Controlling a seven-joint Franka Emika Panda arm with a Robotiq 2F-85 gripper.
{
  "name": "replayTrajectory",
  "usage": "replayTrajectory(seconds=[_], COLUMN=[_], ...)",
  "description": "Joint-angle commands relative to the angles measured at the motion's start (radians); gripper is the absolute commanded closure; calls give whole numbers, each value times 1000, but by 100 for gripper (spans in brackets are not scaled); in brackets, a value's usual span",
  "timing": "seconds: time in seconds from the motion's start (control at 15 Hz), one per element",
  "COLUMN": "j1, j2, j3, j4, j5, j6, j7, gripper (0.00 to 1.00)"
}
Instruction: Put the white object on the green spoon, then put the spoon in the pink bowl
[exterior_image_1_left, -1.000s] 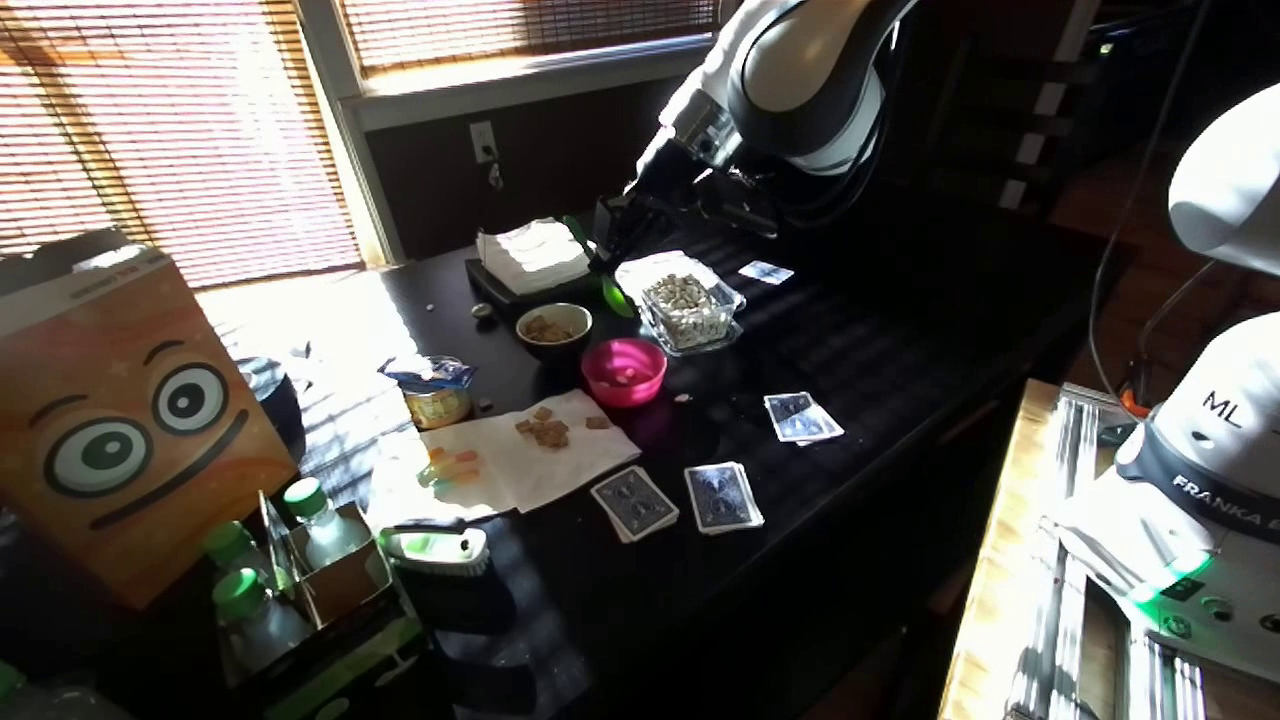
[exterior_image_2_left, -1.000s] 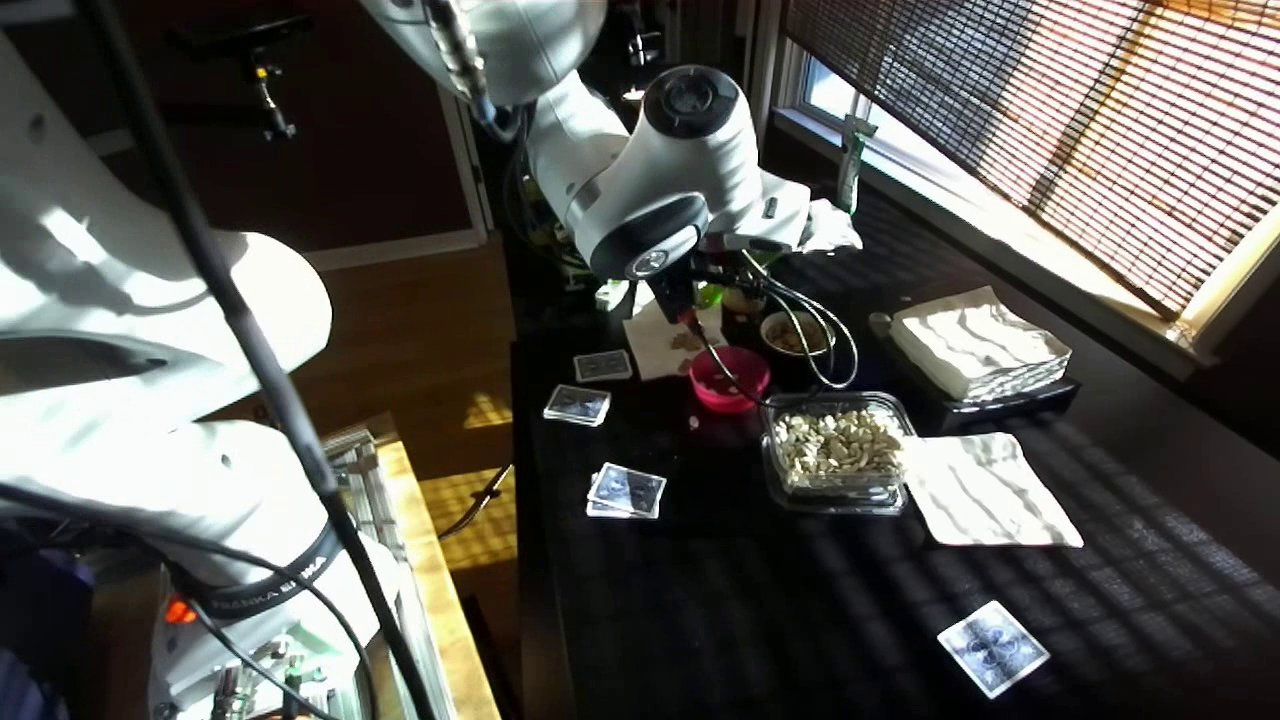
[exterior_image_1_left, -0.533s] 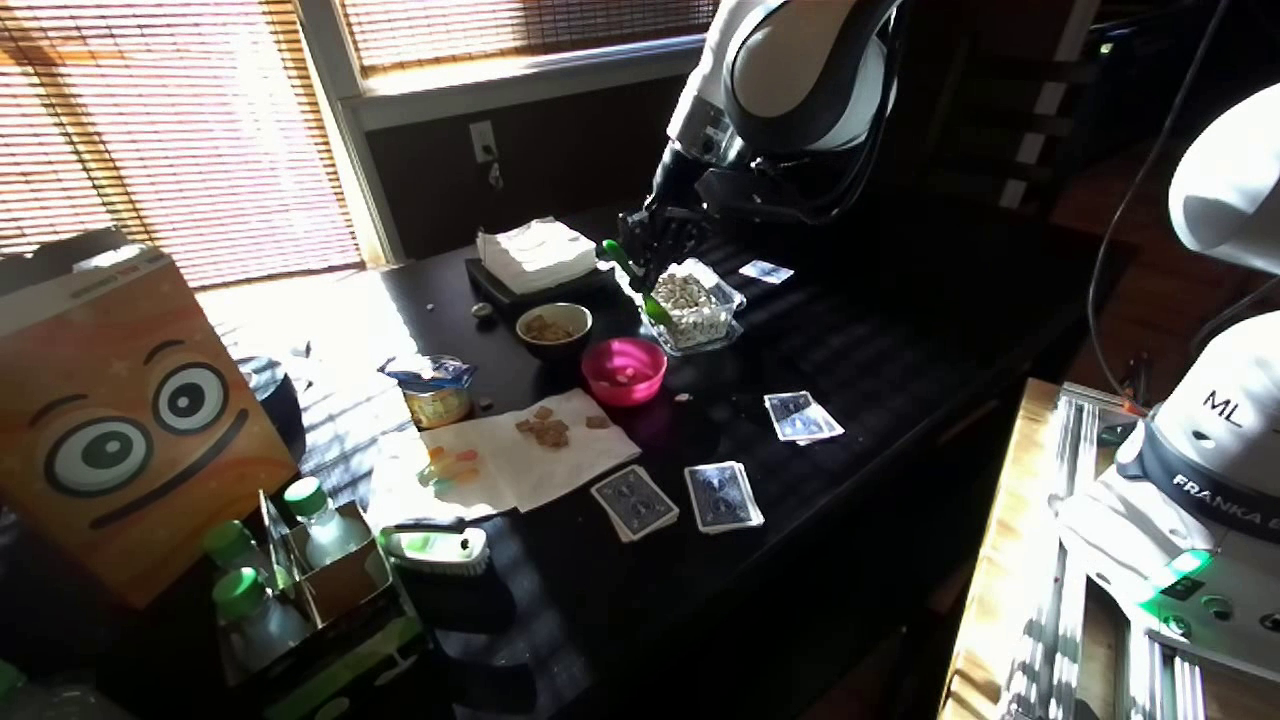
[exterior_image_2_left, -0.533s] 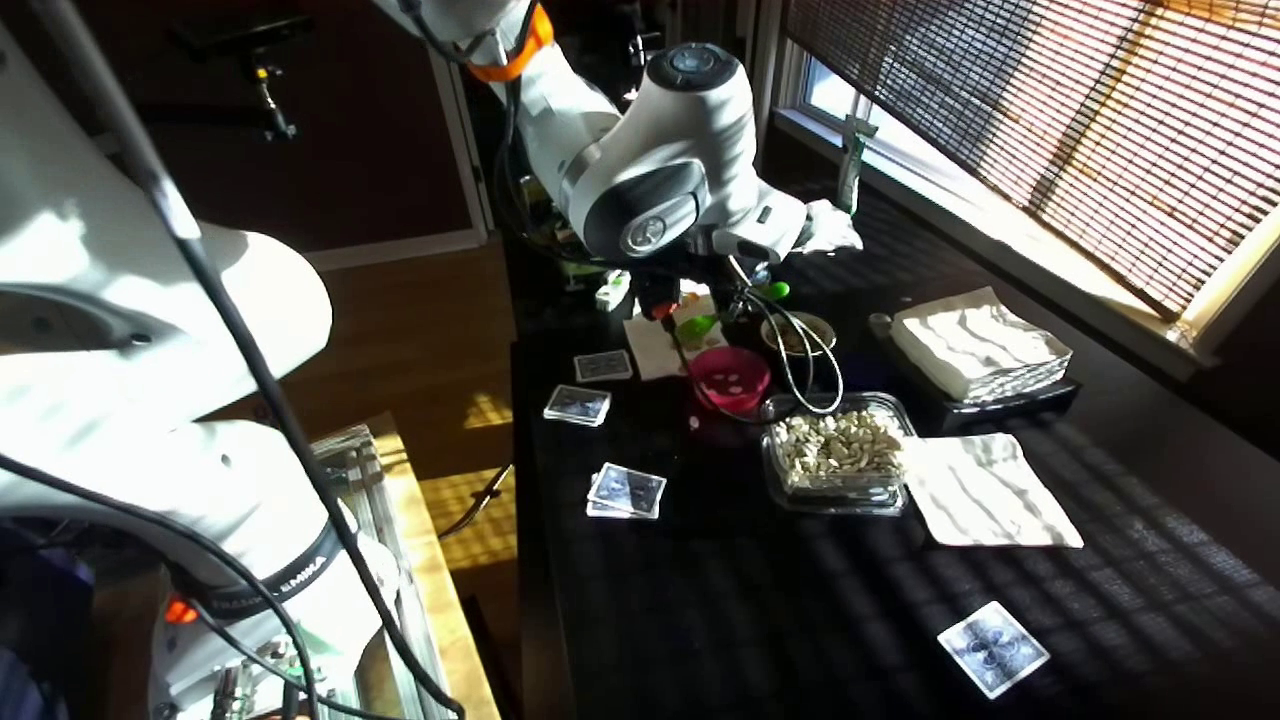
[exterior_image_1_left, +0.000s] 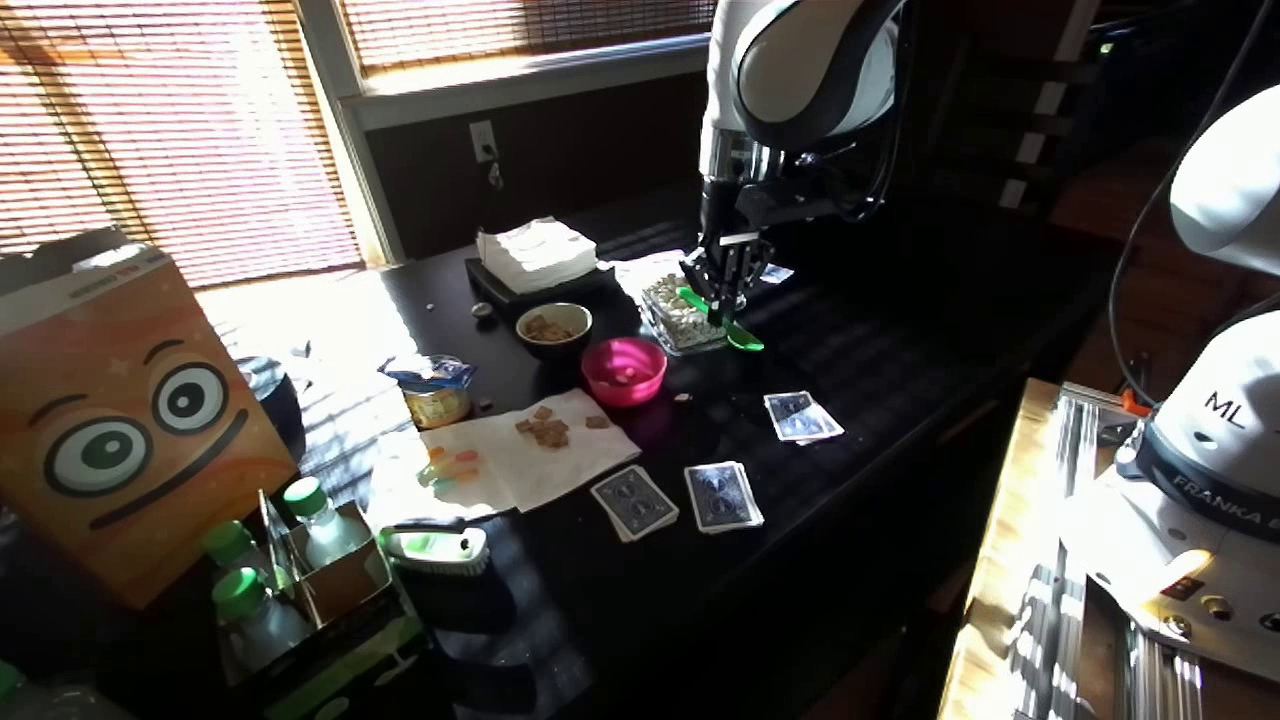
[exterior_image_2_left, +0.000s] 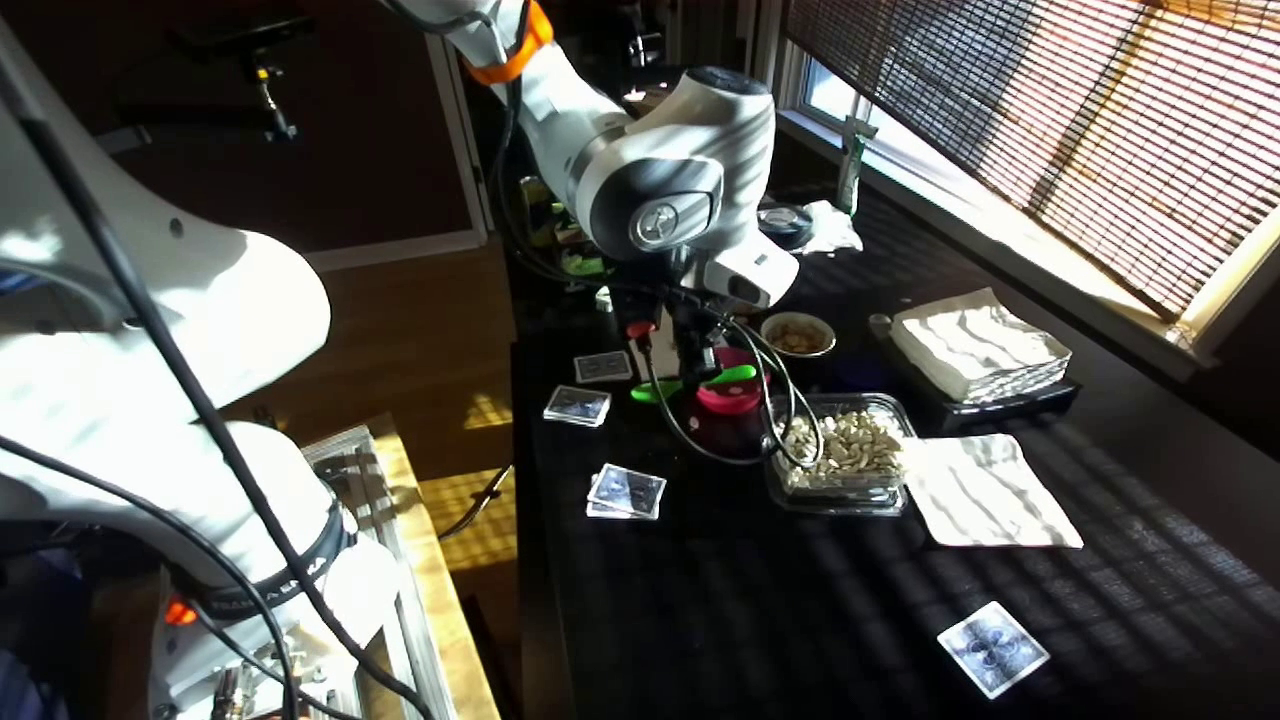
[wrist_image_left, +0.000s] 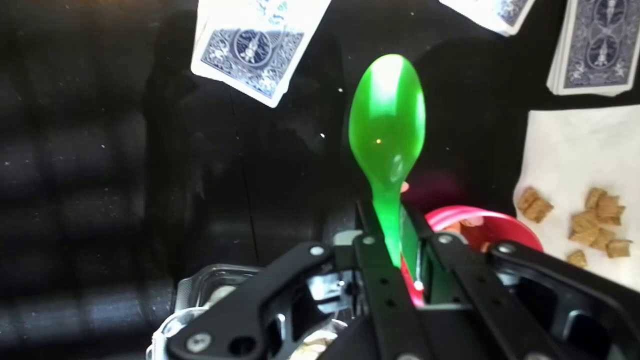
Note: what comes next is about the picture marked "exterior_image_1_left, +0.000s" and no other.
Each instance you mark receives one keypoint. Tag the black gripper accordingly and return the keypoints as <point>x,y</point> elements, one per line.
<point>738,224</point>

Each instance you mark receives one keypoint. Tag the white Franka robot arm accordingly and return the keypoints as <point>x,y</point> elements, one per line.
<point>1221,424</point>

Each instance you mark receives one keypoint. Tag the pink plastic bowl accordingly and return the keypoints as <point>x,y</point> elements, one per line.
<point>624,369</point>

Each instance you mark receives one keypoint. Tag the dark round bowl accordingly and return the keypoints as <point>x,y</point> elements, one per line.
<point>553,327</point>

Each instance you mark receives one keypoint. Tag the clear container of white seeds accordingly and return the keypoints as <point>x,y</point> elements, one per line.
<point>674,327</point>

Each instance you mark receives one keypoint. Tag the playing card right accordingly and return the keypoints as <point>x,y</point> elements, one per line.
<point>803,417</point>

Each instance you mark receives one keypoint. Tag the stack of white napkins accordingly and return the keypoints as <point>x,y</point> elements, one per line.
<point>538,249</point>

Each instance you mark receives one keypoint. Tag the playing card middle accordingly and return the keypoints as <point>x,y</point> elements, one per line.
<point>720,497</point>

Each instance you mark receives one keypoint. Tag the brown cereal pile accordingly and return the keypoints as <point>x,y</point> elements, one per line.
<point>544,424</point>

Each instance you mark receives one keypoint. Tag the blue playing card deck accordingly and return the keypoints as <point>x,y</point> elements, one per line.
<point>634,503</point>

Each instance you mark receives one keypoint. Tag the white paper towel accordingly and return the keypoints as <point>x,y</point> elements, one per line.
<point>572,466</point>

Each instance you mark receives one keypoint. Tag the small snack cup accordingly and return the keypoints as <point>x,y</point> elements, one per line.
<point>433,389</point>

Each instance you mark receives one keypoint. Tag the wooden window blind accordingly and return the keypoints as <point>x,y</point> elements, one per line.
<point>521,31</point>
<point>161,134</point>

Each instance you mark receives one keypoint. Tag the dark shelf unit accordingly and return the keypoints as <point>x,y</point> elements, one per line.
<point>1034,104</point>

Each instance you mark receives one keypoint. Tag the white and green device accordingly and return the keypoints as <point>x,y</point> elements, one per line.
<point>433,544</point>

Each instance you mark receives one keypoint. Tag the dark striped cloth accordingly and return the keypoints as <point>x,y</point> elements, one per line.
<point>512,625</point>

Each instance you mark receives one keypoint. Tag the wooden bench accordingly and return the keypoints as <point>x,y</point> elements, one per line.
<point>993,603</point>

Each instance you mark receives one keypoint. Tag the dark round can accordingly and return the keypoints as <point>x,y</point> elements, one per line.
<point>273,398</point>

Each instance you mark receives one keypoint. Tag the green capped bottle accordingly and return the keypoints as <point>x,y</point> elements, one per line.
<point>259,622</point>
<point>235,544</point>
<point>322,521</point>

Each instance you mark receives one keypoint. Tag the green bottle carrier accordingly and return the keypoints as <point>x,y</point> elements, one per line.
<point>354,654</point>

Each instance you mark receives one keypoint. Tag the orange box with cartoon face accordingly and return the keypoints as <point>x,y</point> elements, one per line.
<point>132,424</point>

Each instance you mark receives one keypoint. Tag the white wall outlet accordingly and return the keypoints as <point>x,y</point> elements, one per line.
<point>482,142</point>

